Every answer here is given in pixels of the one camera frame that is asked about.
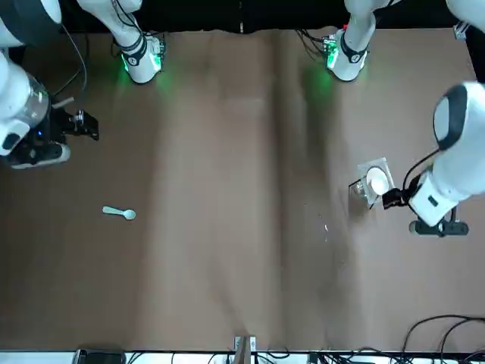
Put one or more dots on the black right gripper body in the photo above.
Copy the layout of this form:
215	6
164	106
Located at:
55	129

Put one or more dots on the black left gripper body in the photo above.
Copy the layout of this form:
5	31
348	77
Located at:
404	197

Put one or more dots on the small white crucible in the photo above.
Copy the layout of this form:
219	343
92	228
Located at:
379	182

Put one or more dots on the small pale green spoon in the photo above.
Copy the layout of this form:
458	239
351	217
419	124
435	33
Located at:
117	212

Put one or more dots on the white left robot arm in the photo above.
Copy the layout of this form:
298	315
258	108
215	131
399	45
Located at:
462	151

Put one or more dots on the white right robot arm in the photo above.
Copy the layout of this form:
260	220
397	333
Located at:
15	95

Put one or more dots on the aluminium bracket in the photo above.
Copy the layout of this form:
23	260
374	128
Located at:
460	29

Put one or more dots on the aluminium profile post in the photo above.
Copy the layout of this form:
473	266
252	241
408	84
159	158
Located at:
244	350

